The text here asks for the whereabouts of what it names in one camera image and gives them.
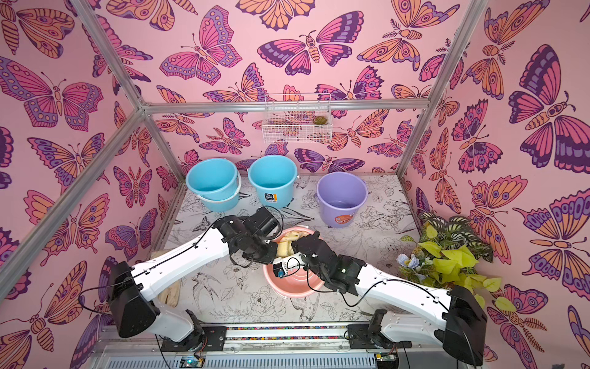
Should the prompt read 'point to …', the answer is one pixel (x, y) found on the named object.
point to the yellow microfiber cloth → (284, 246)
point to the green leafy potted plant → (447, 251)
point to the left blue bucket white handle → (215, 181)
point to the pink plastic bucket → (297, 284)
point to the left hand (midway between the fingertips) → (277, 258)
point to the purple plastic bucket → (341, 197)
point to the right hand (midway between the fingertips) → (298, 230)
